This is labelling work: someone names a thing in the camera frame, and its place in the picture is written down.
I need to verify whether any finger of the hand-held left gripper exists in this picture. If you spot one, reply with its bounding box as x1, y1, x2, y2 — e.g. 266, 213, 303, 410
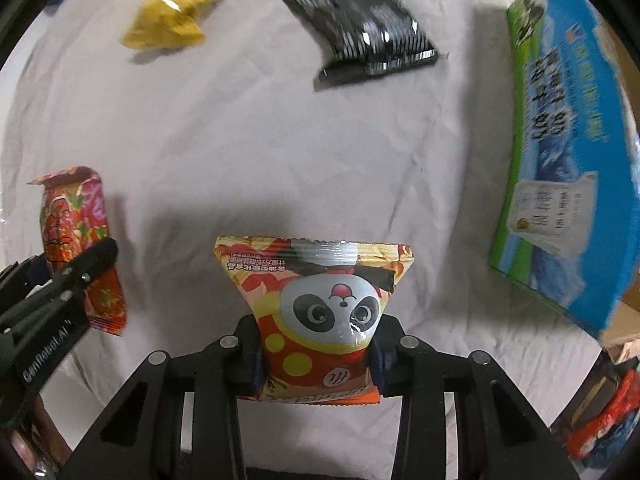
0, 237, 119, 356

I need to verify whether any black snack packet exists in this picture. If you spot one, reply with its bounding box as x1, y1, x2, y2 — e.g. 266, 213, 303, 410
274, 0, 439, 83

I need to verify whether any red floral snack packet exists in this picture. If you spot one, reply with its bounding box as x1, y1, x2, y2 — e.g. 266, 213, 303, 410
27, 165, 127, 335

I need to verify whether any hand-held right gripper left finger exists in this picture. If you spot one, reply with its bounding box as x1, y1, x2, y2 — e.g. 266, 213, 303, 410
59, 314, 263, 480

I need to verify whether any yellow snack packet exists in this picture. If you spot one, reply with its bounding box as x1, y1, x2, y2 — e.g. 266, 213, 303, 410
120, 0, 238, 51

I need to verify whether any white table cloth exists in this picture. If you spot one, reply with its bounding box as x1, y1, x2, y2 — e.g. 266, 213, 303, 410
0, 0, 608, 466

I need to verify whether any blue green cardboard box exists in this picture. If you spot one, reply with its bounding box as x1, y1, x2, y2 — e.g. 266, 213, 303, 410
488, 0, 640, 345

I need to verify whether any red packet at edge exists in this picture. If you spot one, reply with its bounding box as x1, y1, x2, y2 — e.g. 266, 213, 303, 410
562, 367, 640, 462

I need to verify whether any panda print snack packet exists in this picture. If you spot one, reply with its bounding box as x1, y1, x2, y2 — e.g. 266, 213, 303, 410
214, 235, 416, 407

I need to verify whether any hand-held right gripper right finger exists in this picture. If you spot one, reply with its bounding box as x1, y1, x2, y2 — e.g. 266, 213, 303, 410
369, 314, 581, 480

